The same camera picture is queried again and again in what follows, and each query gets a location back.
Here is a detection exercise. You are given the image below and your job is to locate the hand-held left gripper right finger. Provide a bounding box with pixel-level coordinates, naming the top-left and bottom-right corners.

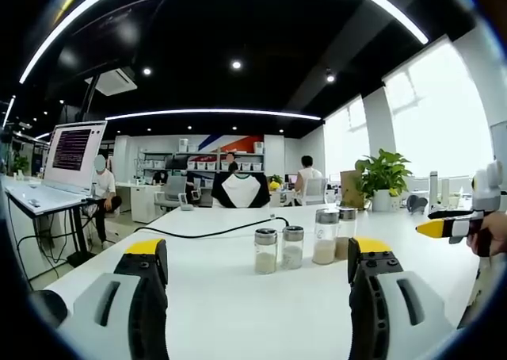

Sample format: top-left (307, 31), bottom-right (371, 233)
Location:
top-left (347, 236), bottom-right (456, 360)

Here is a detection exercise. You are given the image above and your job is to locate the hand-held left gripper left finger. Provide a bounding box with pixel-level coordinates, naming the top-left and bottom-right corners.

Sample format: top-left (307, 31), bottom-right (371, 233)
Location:
top-left (59, 239), bottom-right (170, 360)

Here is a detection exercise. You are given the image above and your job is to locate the tall glass seasoning bottle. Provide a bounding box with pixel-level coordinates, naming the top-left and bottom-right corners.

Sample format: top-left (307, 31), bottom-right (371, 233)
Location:
top-left (335, 207), bottom-right (358, 260)
top-left (312, 208), bottom-right (341, 266)

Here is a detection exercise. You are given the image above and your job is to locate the short glass seasoning bottle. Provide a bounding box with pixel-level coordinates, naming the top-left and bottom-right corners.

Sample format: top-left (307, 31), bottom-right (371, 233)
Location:
top-left (281, 225), bottom-right (305, 270)
top-left (253, 228), bottom-right (279, 275)

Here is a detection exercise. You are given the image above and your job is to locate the white tall bottle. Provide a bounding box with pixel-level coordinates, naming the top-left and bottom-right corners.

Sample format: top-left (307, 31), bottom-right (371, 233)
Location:
top-left (429, 171), bottom-right (440, 207)

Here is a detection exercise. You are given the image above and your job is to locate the person's right hand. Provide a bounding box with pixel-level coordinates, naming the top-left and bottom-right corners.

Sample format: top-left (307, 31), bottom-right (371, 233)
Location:
top-left (466, 211), bottom-right (507, 258)

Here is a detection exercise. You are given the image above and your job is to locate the green potted plant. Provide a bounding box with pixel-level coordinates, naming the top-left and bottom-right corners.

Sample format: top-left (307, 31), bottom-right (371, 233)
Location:
top-left (354, 148), bottom-right (414, 213)

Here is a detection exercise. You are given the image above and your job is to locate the brown paper bag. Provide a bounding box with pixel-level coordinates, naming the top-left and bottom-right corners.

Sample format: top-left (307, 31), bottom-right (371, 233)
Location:
top-left (339, 170), bottom-right (366, 211)

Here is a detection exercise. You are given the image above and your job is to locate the white cabinet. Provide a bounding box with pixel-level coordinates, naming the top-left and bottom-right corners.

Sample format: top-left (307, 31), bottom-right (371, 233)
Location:
top-left (130, 182), bottom-right (164, 224)

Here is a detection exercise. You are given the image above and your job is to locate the grey office chair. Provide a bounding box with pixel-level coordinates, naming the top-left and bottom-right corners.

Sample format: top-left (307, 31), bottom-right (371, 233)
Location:
top-left (153, 175), bottom-right (188, 213)

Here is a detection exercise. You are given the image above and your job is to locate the white standing desk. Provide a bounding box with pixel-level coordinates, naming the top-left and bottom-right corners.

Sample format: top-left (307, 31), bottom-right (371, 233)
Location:
top-left (2, 177), bottom-right (96, 268)

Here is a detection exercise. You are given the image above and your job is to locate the large white-framed monitor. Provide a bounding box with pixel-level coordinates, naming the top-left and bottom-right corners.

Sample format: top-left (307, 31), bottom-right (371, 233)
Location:
top-left (42, 120), bottom-right (109, 195)

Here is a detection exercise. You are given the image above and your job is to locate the shelf of white bins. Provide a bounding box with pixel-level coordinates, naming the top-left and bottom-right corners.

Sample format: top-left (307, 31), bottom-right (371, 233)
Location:
top-left (138, 137), bottom-right (265, 187)

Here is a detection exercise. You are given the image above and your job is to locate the black and white shirt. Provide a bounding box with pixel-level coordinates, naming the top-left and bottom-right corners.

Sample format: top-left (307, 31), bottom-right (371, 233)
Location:
top-left (211, 171), bottom-right (272, 209)

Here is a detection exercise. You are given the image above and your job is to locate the short ceiling light strip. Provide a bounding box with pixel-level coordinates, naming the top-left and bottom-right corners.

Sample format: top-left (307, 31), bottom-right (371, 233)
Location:
top-left (105, 108), bottom-right (322, 122)

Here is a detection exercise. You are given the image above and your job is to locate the ceiling air conditioner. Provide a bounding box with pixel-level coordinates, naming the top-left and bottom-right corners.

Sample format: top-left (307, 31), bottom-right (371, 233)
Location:
top-left (94, 67), bottom-right (139, 98)

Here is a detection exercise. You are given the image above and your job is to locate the long ceiling light strip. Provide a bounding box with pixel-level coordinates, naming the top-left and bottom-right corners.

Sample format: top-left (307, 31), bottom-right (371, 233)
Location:
top-left (18, 0), bottom-right (430, 85)

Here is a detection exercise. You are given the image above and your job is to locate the black cable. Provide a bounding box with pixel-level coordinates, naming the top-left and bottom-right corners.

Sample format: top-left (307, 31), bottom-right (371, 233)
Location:
top-left (133, 215), bottom-right (291, 239)

